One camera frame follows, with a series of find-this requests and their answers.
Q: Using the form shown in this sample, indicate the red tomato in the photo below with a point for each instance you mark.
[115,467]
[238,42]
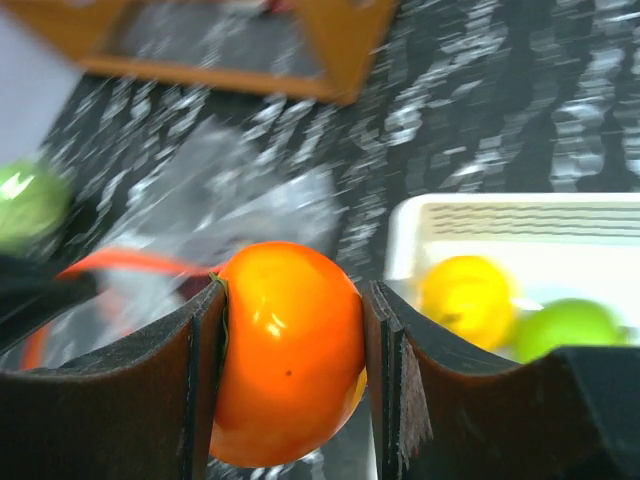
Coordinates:
[294,368]

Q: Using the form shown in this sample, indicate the white plastic basket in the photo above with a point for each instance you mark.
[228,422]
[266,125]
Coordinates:
[552,246]

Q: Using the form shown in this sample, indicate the wooden orange shelf rack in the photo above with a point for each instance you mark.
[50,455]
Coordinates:
[320,50]

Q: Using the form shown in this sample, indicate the light green cabbage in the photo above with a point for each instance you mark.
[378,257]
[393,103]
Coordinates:
[35,202]

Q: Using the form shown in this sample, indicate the green lime fruit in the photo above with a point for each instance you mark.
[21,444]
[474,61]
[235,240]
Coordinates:
[566,322]

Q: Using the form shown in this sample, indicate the yellow peach fruit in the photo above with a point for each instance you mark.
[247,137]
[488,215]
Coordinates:
[471,296]

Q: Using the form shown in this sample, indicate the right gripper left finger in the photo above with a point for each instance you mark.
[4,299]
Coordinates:
[139,408]

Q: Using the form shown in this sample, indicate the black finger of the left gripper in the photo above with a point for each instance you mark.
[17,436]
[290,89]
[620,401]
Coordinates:
[33,292]

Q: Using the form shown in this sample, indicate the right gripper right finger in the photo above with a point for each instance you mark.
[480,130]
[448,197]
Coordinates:
[443,408]

